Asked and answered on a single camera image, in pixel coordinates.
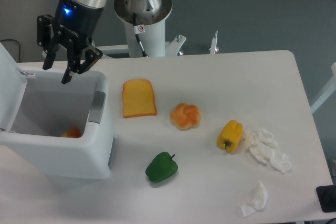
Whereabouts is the small crumpled white tissue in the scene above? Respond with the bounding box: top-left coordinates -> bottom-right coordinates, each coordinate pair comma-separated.
240,180 -> 268,217

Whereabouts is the square toast bread slice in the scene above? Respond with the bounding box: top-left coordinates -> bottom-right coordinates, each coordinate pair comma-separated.
122,79 -> 157,118

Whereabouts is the black floor cable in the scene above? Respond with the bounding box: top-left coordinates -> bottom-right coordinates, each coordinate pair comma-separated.
0,39 -> 21,63

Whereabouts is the white trash can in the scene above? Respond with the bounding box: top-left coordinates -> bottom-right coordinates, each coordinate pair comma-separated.
1,47 -> 116,179

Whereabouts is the pale crusty bread loaf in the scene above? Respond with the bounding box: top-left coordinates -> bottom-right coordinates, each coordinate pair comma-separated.
60,126 -> 82,138

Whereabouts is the black device at edge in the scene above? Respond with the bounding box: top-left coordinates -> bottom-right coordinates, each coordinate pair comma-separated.
316,185 -> 336,213

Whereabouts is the green bell pepper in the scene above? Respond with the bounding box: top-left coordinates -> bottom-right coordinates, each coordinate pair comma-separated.
145,152 -> 178,183

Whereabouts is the yellow bell pepper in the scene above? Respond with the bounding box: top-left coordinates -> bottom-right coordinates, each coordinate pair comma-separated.
216,120 -> 243,153

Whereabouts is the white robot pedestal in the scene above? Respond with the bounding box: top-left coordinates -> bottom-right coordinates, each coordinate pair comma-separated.
90,3 -> 221,60

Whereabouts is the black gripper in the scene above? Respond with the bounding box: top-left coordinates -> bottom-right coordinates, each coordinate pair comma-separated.
37,0 -> 105,84

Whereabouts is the white frame at right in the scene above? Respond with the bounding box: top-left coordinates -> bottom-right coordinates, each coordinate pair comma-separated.
310,62 -> 335,114

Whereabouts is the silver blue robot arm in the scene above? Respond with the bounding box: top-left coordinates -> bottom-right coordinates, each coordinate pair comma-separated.
37,0 -> 172,84

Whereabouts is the round knotted bread roll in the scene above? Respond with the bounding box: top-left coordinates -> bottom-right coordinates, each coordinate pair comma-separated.
170,103 -> 202,131

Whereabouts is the large crumpled white tissue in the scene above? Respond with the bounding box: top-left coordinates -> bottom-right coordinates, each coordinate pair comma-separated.
241,127 -> 292,174

